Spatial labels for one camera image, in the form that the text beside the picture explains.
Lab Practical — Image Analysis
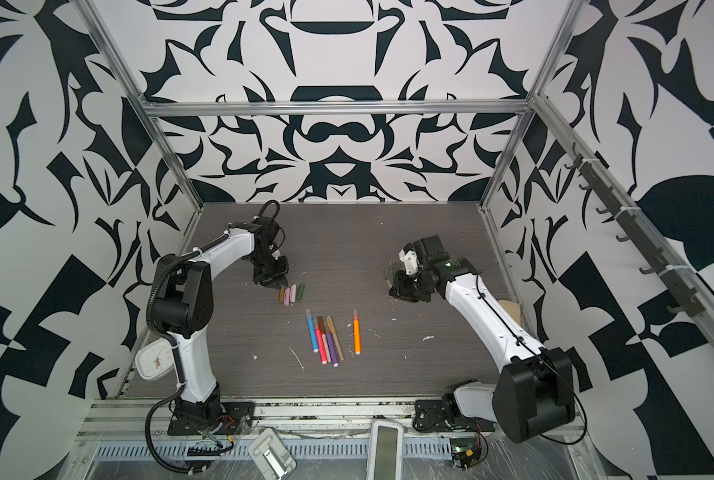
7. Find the brown capped cream pen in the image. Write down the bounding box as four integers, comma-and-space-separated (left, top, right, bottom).
317, 316, 331, 363

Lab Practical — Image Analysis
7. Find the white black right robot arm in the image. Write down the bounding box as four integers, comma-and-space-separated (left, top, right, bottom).
389, 236, 578, 443

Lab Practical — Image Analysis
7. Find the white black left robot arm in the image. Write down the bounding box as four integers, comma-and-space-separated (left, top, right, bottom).
146, 217, 289, 433

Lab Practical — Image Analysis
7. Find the blue highlighter pen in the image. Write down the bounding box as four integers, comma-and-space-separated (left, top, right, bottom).
305, 309, 320, 353

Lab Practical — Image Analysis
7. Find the pink red highlighter pen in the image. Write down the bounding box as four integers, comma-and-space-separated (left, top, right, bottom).
314, 321, 329, 365

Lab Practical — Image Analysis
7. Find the purple highlighter pen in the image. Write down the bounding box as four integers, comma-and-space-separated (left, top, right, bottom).
325, 330, 340, 367

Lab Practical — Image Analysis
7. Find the orange highlighter pen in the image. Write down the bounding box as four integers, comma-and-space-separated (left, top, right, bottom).
352, 309, 362, 355

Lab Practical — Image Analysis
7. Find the beige foam block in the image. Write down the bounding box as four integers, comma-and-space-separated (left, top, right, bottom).
499, 300, 522, 325

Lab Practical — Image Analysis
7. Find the white square clock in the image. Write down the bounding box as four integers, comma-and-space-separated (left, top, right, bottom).
134, 338, 175, 381

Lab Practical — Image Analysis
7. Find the small circuit board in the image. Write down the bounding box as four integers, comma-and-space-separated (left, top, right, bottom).
450, 435, 489, 470

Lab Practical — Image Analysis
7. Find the white rectangular tablet device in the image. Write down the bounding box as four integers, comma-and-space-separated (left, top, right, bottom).
367, 419, 405, 480

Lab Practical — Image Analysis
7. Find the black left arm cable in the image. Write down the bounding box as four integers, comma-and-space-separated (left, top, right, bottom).
144, 383, 214, 475

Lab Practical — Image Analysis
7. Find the white clamp bracket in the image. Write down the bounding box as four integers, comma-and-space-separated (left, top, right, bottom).
248, 428, 297, 480

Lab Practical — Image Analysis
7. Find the black wall hook rail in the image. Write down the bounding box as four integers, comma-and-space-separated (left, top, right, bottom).
567, 146, 707, 317

